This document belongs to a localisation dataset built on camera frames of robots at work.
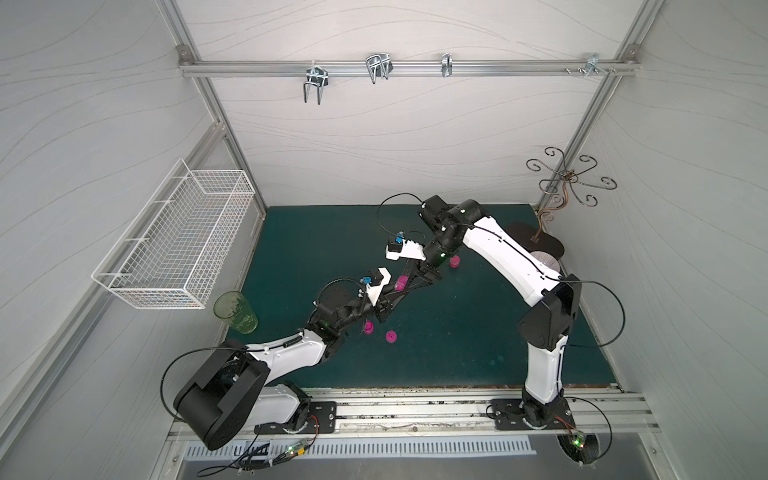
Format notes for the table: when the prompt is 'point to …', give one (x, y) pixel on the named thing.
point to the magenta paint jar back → (401, 282)
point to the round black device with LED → (582, 447)
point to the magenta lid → (391, 336)
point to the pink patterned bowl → (547, 258)
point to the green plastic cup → (235, 309)
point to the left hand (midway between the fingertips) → (404, 287)
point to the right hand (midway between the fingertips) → (407, 278)
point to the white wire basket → (169, 254)
